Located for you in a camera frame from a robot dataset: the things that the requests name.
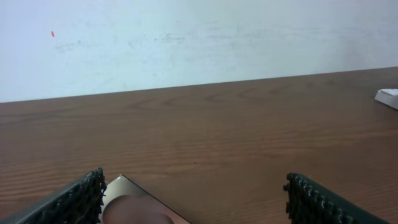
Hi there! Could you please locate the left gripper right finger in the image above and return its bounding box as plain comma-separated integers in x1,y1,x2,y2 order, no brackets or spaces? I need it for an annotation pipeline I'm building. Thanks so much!
283,172,387,224

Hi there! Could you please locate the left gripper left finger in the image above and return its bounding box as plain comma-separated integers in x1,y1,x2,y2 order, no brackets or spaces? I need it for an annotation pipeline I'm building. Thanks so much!
1,168,107,224

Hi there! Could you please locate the white power strip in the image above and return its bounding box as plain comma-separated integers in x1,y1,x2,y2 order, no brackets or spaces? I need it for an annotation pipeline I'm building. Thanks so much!
374,88,398,109

